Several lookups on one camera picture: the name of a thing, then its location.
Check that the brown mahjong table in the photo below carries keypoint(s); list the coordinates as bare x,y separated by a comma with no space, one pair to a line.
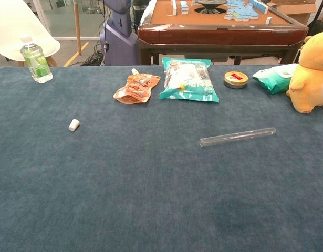
216,36

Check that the black tripod stand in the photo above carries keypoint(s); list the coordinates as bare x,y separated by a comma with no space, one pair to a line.
318,11

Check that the wooden pole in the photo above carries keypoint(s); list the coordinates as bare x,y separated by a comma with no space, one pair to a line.
77,26

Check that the round tin gold lid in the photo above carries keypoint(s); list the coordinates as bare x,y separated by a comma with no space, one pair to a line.
236,78

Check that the white chair wooden legs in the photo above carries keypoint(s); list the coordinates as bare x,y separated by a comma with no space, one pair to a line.
9,26

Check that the green wet wipes pack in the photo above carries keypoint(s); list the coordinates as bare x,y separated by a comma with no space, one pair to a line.
271,78

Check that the blue table cloth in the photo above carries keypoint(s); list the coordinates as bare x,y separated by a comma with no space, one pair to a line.
150,183

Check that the white mahjong tile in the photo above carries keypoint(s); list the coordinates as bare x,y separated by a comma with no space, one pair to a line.
269,20

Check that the yellow plush toy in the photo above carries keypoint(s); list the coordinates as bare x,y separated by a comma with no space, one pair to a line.
311,78

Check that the teal snack bag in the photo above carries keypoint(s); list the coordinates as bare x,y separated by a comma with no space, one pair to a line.
187,84

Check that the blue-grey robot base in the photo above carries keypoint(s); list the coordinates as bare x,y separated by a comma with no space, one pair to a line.
119,44

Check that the cardboard box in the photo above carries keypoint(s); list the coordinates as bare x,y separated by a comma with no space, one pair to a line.
295,10

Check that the clear glass test tube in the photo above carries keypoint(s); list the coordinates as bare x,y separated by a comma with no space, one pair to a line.
237,136

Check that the orange spout pouch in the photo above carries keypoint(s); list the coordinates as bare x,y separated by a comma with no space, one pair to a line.
136,88

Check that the water bottle green label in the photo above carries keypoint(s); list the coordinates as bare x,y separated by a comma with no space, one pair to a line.
36,63

